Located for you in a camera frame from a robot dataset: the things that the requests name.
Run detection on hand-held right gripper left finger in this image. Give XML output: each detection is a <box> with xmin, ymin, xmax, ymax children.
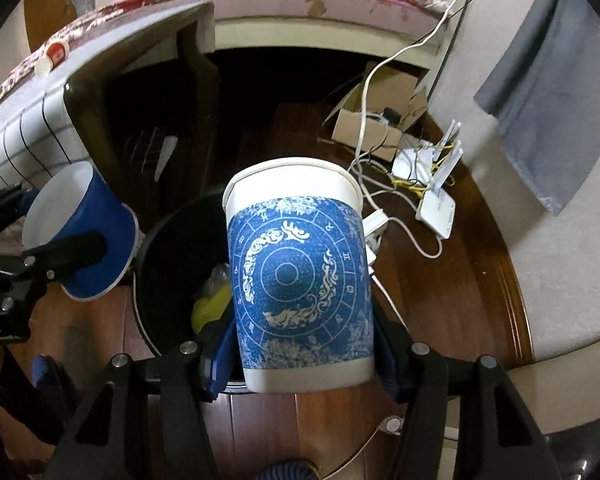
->
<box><xmin>50</xmin><ymin>305</ymin><xmax>237</xmax><ymax>480</ymax></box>

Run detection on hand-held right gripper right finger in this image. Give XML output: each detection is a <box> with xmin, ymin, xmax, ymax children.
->
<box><xmin>372</xmin><ymin>307</ymin><xmax>577</xmax><ymax>480</ymax></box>

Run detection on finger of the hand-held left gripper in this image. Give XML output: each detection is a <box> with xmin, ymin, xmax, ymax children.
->
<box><xmin>0</xmin><ymin>184</ymin><xmax>37</xmax><ymax>227</ymax></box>
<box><xmin>22</xmin><ymin>231</ymin><xmax>107</xmax><ymax>282</ymax></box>

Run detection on plain blue paper cup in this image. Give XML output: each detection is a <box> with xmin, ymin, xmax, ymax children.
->
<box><xmin>21</xmin><ymin>161</ymin><xmax>142</xmax><ymax>302</ymax></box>

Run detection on black trash bin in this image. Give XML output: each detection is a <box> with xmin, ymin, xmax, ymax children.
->
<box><xmin>132</xmin><ymin>195</ymin><xmax>243</xmax><ymax>392</ymax></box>

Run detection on blue patterned paper cup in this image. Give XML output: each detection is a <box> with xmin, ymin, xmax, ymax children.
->
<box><xmin>222</xmin><ymin>157</ymin><xmax>377</xmax><ymax>394</ymax></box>

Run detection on yellow plastic wrapper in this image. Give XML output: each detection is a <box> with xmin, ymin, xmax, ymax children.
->
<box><xmin>192</xmin><ymin>285</ymin><xmax>234</xmax><ymax>334</ymax></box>

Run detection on table with white grid cover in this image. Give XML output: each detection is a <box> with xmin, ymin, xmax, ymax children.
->
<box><xmin>0</xmin><ymin>0</ymin><xmax>222</xmax><ymax>241</ymax></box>

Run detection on white power strip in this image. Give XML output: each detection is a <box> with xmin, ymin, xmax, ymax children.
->
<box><xmin>362</xmin><ymin>210</ymin><xmax>389</xmax><ymax>264</ymax></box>

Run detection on red paper cup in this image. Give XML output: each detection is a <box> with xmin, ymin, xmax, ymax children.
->
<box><xmin>35</xmin><ymin>40</ymin><xmax>72</xmax><ymax>79</ymax></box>

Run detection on white router with antennas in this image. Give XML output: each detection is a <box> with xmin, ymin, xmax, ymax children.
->
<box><xmin>414</xmin><ymin>120</ymin><xmax>464</xmax><ymax>241</ymax></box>

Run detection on small white modem box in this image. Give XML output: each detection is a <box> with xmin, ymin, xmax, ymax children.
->
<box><xmin>391</xmin><ymin>146</ymin><xmax>434</xmax><ymax>182</ymax></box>

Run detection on cardboard box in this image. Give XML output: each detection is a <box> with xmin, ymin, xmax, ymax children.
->
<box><xmin>330</xmin><ymin>61</ymin><xmax>430</xmax><ymax>162</ymax></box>

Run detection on grey hanging cloth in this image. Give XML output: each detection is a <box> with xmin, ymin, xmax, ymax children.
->
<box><xmin>474</xmin><ymin>0</ymin><xmax>600</xmax><ymax>218</ymax></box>

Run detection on bed with floral sheet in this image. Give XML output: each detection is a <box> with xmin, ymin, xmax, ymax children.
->
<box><xmin>0</xmin><ymin>0</ymin><xmax>456</xmax><ymax>111</ymax></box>

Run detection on blue ribbed hose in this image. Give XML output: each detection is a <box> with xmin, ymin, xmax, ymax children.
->
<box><xmin>264</xmin><ymin>460</ymin><xmax>322</xmax><ymax>480</ymax></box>

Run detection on white router with cables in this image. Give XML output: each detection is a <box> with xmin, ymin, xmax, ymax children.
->
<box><xmin>349</xmin><ymin>0</ymin><xmax>467</xmax><ymax>261</ymax></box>

